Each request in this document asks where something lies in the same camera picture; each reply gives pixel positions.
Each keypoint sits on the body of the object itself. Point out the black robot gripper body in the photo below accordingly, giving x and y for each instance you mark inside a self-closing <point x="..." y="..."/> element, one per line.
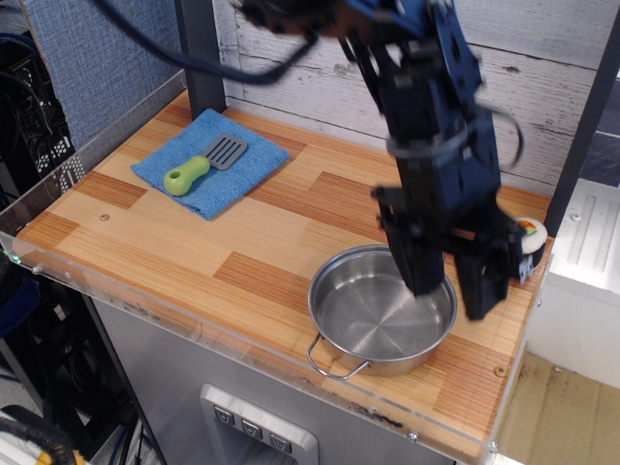
<point x="448" y="191"/>

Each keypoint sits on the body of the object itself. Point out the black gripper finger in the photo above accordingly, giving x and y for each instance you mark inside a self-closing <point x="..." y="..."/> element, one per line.
<point x="484" y="282"/>
<point x="421" y="266"/>

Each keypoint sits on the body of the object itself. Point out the stainless steel pot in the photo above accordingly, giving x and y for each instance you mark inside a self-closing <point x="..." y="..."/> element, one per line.
<point x="369" y="322"/>

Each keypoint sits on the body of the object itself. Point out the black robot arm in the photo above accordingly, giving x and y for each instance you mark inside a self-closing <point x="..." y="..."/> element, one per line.
<point x="424" y="78"/>

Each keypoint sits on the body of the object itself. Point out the plush sushi roll toy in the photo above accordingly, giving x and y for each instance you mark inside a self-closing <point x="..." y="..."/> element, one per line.
<point x="532" y="244"/>

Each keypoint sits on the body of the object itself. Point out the clear acrylic table guard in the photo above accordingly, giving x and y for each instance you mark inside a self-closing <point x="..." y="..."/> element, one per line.
<point x="239" y="285"/>

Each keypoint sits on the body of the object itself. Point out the blue microfiber cloth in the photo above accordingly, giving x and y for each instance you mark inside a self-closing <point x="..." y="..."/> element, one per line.
<point x="217" y="190"/>

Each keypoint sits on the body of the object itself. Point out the grey button control panel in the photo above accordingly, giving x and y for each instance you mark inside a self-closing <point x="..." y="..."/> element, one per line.
<point x="242" y="432"/>

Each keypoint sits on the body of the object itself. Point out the green handled grey spatula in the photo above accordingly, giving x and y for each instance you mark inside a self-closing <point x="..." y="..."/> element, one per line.
<point x="219" y="155"/>

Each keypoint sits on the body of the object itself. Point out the dark grey left post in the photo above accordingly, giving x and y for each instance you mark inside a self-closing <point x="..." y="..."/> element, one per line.
<point x="198" y="37"/>

